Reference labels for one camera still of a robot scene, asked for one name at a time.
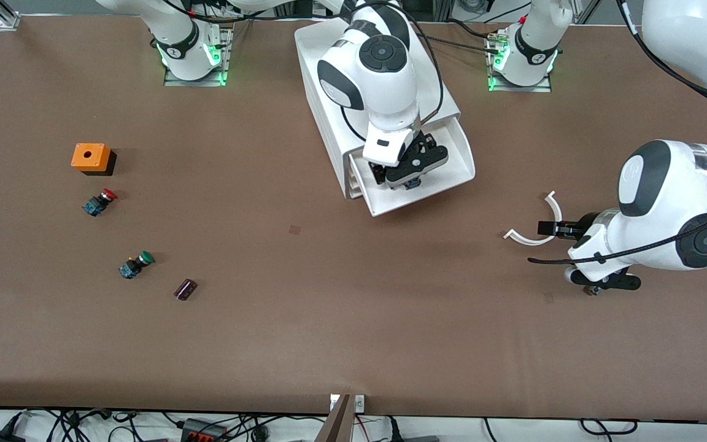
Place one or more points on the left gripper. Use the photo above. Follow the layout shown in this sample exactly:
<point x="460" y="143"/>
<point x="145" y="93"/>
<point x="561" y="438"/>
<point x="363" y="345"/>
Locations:
<point x="585" y="225"/>

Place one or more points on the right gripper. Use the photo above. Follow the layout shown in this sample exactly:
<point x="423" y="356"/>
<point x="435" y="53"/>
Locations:
<point x="420" y="145"/>

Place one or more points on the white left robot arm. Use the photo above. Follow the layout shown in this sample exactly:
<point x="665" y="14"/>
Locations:
<point x="660" y="202"/>

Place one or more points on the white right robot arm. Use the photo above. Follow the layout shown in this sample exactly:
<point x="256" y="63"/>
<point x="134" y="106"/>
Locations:
<point x="384" y="73"/>

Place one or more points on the green push button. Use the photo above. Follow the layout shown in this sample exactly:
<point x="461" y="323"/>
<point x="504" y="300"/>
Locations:
<point x="145" y="258"/>

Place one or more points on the red mushroom push button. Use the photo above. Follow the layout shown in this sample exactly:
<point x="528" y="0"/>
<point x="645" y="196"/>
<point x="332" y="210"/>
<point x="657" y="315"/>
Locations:
<point x="99" y="202"/>

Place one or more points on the white curved plastic clamp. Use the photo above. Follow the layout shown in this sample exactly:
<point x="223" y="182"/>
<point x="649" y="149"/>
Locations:
<point x="557" y="209"/>

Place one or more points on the chrome metal valve fitting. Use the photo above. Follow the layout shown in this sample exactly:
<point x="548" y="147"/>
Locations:
<point x="591" y="291"/>

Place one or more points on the small dark maroon block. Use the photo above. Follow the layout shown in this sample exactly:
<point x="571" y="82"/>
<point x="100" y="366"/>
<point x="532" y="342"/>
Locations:
<point x="185" y="290"/>

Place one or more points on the black power strip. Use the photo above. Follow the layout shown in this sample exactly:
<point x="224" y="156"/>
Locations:
<point x="203" y="433"/>

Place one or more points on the aluminium frame post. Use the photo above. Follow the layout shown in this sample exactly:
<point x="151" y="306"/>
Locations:
<point x="3" y="12"/>
<point x="587" y="11"/>

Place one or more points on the small white metal bracket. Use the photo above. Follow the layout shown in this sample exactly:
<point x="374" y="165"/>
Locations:
<point x="359" y="403"/>
<point x="334" y="403"/>

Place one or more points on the orange button enclosure box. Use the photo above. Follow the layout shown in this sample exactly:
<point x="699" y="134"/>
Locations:
<point x="99" y="161"/>

